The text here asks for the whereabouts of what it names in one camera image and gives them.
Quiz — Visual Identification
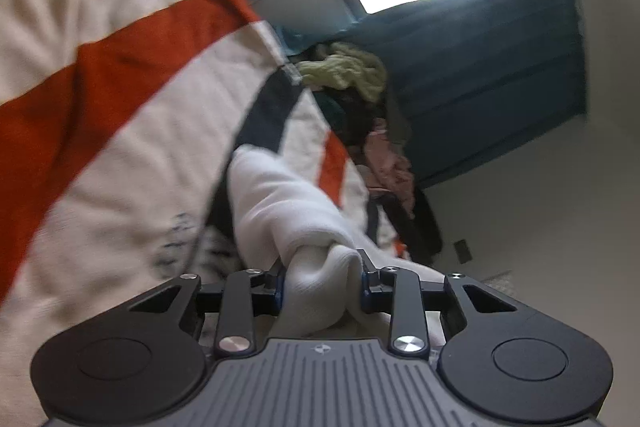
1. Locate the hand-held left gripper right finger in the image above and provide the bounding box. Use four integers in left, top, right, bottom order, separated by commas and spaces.
354, 249, 521, 358

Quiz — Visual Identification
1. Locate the dark patterned cloth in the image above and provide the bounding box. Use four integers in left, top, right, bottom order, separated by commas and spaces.
320, 94, 386, 148

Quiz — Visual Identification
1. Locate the white garment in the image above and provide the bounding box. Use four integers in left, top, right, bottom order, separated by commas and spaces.
227, 144, 446, 348

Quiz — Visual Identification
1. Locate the blue curtain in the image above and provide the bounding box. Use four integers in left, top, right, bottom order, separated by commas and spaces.
350, 0, 588, 188

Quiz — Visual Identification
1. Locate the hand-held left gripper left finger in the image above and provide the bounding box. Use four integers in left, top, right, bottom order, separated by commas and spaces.
127, 267, 288, 360

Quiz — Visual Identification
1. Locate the pink garment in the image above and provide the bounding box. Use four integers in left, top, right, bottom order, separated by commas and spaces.
362, 117, 416, 218

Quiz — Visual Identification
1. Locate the striped orange black white blanket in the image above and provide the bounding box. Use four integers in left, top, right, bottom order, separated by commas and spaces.
0, 0, 416, 413

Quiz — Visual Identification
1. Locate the yellow knitted blanket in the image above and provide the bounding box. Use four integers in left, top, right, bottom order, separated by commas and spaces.
295, 42, 388, 105

